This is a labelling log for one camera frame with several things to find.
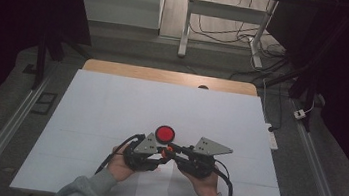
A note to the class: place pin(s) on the person's right hand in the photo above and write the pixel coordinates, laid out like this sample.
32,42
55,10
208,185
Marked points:
202,187

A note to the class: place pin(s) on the orange stamp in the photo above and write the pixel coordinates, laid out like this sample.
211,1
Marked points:
167,152

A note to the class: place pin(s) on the black stand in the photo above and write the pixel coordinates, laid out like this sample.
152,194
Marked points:
42,58
306,77

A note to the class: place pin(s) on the round red ink pad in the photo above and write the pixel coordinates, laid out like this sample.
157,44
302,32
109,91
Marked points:
164,134

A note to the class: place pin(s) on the wooden table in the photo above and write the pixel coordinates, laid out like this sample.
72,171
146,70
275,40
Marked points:
165,76

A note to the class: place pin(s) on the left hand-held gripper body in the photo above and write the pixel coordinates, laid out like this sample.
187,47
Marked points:
141,156

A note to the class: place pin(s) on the white paper sheet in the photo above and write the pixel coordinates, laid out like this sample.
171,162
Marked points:
155,184

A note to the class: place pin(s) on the aluminium floor rail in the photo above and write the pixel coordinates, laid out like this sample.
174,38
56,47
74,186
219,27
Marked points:
4,130
320,176

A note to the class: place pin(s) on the person's left hand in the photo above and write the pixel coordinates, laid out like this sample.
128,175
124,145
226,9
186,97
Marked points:
120,168

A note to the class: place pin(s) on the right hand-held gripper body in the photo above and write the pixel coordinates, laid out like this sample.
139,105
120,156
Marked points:
203,158

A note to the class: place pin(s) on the small white adapter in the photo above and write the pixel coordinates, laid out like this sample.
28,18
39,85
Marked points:
299,114

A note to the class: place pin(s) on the dark round table grommet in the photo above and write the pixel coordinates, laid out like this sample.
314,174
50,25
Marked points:
203,87

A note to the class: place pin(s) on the large white table cover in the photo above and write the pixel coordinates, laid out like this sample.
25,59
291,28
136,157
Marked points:
121,105

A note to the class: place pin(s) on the white metal desk frame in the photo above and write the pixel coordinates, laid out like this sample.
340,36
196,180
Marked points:
223,10

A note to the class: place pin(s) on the white power strip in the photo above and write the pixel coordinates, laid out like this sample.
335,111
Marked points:
271,136

